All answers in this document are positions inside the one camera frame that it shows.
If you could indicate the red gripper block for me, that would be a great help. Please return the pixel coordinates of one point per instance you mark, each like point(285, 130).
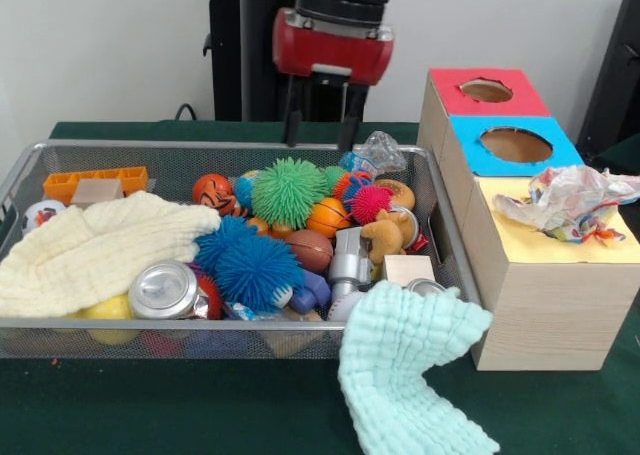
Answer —
point(330, 55)

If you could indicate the mint green muslin cloth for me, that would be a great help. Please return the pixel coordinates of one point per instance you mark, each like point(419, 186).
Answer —
point(400, 335)

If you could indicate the cream muslin cloth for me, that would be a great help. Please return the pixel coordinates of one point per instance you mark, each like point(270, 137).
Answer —
point(100, 245)

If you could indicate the white cloth with colourful dots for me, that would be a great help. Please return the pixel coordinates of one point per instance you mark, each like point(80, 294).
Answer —
point(565, 195)

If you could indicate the wooden box with three holes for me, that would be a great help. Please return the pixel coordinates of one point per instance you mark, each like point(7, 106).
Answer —
point(550, 315)

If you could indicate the green spiky rubber ball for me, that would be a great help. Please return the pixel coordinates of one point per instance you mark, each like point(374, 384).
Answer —
point(287, 192)

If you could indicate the small orange basketball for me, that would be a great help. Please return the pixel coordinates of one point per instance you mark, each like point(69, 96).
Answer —
point(327, 217)

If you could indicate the orange tiger plush toy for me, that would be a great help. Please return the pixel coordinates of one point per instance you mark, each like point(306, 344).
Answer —
point(212, 192)

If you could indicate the small brown football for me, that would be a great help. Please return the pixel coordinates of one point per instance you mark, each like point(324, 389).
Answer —
point(312, 252)

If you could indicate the blue spiky rubber ball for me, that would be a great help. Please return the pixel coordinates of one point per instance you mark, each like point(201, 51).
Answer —
point(220, 242)
point(257, 272)

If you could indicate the silver drink can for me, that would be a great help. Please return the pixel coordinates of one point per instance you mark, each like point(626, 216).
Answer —
point(160, 290)

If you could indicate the small black and white soccer ball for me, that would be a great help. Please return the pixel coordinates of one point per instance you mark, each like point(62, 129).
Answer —
point(37, 214)

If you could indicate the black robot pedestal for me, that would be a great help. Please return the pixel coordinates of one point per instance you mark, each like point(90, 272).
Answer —
point(225, 50)

